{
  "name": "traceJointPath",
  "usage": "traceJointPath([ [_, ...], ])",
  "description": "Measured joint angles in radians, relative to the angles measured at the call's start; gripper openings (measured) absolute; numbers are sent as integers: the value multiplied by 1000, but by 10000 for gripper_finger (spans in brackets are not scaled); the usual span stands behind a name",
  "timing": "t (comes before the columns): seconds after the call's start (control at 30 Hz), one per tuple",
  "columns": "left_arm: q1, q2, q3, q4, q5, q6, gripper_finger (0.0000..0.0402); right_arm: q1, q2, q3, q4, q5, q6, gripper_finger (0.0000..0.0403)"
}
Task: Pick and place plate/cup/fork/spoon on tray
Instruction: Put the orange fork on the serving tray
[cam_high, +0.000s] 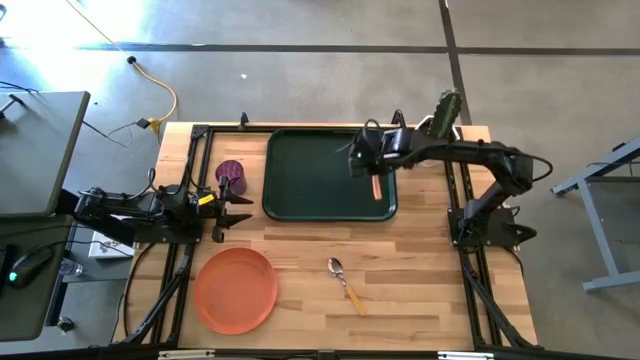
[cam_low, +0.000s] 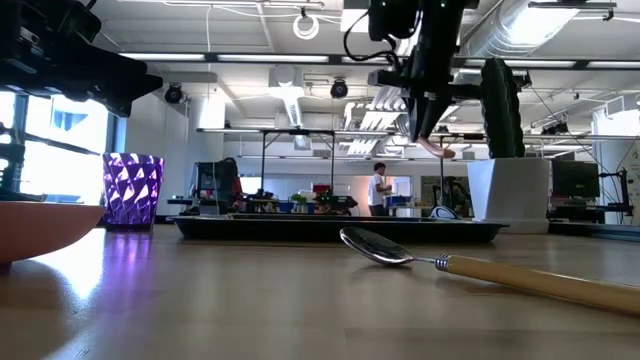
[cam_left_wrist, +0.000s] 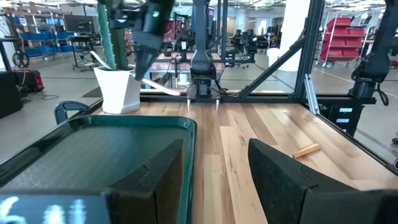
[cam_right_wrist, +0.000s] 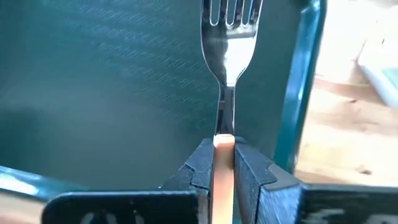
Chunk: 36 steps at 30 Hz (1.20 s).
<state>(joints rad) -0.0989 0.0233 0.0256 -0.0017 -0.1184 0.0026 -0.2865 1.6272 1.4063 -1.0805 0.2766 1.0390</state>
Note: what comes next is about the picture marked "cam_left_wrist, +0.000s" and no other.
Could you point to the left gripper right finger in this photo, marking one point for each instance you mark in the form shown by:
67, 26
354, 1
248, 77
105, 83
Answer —
276, 180

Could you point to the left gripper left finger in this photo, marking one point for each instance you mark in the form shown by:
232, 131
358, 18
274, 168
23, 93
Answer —
155, 186

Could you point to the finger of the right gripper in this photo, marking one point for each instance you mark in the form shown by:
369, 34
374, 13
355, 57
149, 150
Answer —
144, 62

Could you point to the dark green plastic tray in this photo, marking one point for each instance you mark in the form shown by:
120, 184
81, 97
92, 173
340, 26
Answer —
93, 149

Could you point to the green cactus plant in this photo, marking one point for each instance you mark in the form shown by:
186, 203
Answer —
107, 40

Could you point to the black rolling cart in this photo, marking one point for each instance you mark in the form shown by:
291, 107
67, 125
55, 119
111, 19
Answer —
82, 39

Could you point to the black control box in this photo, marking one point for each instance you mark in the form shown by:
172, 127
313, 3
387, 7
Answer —
345, 124

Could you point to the black background robot station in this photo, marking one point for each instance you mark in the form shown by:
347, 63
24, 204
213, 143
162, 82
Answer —
248, 43

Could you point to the blue bin storage shelf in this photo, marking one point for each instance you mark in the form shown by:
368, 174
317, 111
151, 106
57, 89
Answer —
46, 35

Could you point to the red and black machine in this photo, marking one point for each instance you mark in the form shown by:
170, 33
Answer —
34, 81

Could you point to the black cabinet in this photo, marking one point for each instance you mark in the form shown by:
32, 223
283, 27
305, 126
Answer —
9, 93

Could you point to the white round column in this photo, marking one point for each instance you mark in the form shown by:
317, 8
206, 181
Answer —
292, 31

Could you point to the red bin storage rack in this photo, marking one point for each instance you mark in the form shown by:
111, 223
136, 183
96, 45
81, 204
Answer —
342, 43

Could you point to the silver metal bracket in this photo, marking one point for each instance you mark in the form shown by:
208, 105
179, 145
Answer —
311, 93

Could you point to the black metal table frame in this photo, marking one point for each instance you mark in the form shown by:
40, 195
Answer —
308, 46

